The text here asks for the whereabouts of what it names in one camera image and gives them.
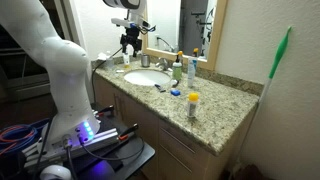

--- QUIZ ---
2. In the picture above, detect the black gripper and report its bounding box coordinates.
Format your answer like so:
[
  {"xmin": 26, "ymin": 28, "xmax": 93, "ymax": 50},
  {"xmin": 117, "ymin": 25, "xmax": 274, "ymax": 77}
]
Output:
[{"xmin": 119, "ymin": 27, "xmax": 143, "ymax": 58}]

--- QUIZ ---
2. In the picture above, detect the white bottle with yellow lid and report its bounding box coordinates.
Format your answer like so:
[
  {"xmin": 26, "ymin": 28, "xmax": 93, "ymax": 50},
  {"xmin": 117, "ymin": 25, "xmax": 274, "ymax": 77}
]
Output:
[{"xmin": 186, "ymin": 92, "xmax": 200, "ymax": 119}]

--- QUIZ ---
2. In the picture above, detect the aluminium rail robot base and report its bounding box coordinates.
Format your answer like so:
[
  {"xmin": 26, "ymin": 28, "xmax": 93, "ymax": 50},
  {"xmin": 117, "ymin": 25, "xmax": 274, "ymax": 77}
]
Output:
[{"xmin": 21, "ymin": 128, "xmax": 120, "ymax": 169}]

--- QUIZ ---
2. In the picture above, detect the clear plastic bottle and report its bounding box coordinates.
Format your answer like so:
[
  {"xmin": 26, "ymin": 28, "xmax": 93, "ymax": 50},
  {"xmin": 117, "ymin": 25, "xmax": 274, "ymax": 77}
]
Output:
[{"xmin": 105, "ymin": 50, "xmax": 115, "ymax": 70}]

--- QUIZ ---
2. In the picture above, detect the green soap pump bottle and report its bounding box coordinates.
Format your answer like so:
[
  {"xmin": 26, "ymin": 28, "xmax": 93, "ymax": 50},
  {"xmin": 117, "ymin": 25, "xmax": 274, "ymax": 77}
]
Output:
[{"xmin": 171, "ymin": 53, "xmax": 184, "ymax": 82}]

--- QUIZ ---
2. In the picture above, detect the clear spray bottle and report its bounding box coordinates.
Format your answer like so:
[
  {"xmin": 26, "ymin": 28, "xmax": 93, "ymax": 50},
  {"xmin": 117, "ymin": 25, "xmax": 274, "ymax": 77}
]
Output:
[{"xmin": 186, "ymin": 56, "xmax": 198, "ymax": 89}]

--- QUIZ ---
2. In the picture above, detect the white stick with yellow base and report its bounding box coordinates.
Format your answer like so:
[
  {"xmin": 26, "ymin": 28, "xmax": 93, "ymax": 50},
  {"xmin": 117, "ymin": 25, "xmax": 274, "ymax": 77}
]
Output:
[{"xmin": 122, "ymin": 51, "xmax": 131, "ymax": 69}]

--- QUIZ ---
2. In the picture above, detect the metal cup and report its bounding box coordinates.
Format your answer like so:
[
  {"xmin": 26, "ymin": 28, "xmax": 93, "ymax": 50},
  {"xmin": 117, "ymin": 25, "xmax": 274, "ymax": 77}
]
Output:
[{"xmin": 140, "ymin": 53, "xmax": 151, "ymax": 68}]

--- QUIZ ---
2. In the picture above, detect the white oval sink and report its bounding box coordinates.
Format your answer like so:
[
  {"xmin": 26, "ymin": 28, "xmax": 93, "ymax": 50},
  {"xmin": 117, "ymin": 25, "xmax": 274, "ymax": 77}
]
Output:
[{"xmin": 123, "ymin": 68, "xmax": 172, "ymax": 87}]

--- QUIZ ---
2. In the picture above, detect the chrome faucet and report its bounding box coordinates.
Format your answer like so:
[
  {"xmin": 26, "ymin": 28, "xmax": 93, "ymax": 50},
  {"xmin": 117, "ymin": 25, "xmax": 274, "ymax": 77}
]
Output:
[{"xmin": 154, "ymin": 57, "xmax": 174, "ymax": 73}]

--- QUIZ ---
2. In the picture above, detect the blue razor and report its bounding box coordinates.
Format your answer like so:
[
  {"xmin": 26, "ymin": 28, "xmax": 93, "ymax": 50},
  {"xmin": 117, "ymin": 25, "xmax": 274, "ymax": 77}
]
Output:
[{"xmin": 153, "ymin": 83, "xmax": 167, "ymax": 94}]

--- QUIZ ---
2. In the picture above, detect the black clamp with orange tips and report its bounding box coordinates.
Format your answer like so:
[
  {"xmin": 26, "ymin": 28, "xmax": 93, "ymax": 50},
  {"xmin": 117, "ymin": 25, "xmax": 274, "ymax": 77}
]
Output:
[
  {"xmin": 117, "ymin": 123, "xmax": 139, "ymax": 142},
  {"xmin": 94, "ymin": 104, "xmax": 115, "ymax": 118}
]

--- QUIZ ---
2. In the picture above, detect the wooden vanity cabinet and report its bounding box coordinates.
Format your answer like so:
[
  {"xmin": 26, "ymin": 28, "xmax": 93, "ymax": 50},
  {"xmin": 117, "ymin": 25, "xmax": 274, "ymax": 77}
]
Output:
[{"xmin": 92, "ymin": 73, "xmax": 258, "ymax": 180}]

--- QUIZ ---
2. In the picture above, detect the wood framed mirror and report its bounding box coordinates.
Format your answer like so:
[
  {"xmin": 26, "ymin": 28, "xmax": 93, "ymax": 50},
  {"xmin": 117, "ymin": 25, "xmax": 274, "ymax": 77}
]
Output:
[{"xmin": 139, "ymin": 0, "xmax": 229, "ymax": 72}]

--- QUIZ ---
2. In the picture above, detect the black cart top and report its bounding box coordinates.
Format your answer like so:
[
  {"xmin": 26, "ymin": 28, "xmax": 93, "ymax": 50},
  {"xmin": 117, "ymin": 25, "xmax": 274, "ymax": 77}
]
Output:
[{"xmin": 63, "ymin": 103, "xmax": 156, "ymax": 180}]

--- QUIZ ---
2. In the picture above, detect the white round device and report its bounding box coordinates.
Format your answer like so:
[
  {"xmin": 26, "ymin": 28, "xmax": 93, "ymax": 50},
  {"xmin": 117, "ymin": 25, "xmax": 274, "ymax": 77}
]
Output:
[{"xmin": 39, "ymin": 164, "xmax": 73, "ymax": 180}]

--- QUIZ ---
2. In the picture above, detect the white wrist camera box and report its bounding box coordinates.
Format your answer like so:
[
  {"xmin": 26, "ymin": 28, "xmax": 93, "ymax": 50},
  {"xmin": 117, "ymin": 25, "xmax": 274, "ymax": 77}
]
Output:
[{"xmin": 110, "ymin": 17, "xmax": 157, "ymax": 34}]

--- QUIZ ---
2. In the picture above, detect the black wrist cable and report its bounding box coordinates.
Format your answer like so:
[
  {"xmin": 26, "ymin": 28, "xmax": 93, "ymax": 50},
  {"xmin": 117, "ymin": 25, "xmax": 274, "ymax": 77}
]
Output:
[{"xmin": 141, "ymin": 23, "xmax": 158, "ymax": 35}]

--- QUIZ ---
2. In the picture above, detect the black power cable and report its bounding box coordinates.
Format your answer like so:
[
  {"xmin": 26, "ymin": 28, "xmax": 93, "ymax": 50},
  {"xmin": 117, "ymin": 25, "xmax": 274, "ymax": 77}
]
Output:
[{"xmin": 90, "ymin": 46, "xmax": 124, "ymax": 103}]

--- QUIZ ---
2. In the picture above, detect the metal cabinet door handle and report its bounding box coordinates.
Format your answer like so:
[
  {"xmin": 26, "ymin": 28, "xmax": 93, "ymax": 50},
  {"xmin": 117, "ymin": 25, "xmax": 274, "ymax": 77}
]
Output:
[{"xmin": 113, "ymin": 93, "xmax": 119, "ymax": 116}]

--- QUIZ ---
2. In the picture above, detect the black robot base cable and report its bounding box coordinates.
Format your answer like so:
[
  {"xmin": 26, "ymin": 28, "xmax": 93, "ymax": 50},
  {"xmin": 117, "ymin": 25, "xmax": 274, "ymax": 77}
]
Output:
[
  {"xmin": 78, "ymin": 133, "xmax": 146, "ymax": 163},
  {"xmin": 62, "ymin": 134, "xmax": 79, "ymax": 180}
]

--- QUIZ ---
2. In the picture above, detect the orange cable coil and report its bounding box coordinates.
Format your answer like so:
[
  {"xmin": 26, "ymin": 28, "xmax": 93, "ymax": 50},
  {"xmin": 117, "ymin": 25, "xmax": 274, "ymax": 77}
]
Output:
[{"xmin": 0, "ymin": 124, "xmax": 38, "ymax": 156}]

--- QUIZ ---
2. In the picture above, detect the blue cable coil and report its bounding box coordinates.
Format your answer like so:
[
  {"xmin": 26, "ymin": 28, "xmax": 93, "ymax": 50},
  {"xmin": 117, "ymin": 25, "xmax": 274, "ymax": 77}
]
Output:
[{"xmin": 0, "ymin": 118, "xmax": 51, "ymax": 158}]

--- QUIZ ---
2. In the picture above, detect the mop with green handle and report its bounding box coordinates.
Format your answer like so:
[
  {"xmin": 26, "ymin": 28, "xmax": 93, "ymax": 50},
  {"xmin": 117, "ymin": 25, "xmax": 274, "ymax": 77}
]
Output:
[{"xmin": 229, "ymin": 25, "xmax": 294, "ymax": 174}]

